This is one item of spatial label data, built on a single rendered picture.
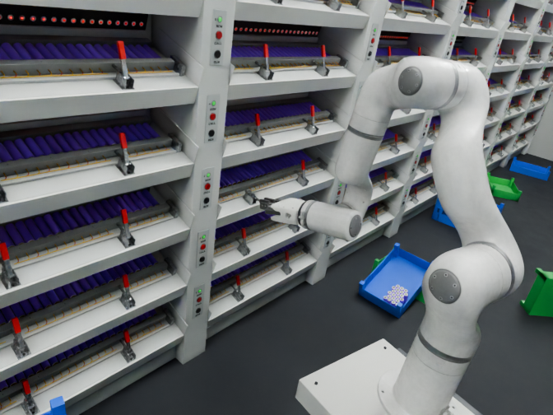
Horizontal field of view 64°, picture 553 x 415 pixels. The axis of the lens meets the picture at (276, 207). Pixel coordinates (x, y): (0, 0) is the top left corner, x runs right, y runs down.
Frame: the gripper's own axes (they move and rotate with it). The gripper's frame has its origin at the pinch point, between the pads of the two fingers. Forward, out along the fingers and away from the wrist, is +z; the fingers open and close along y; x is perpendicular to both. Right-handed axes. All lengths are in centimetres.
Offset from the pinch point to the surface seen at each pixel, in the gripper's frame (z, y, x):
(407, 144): 9, 114, 0
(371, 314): -11, 49, -58
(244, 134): 7.4, -1.1, 20.8
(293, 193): 5.8, 19.6, -2.4
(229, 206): 8.1, -8.5, -0.1
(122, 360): 16, -46, -38
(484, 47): 0, 185, 47
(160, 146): 7.5, -30.7, 21.6
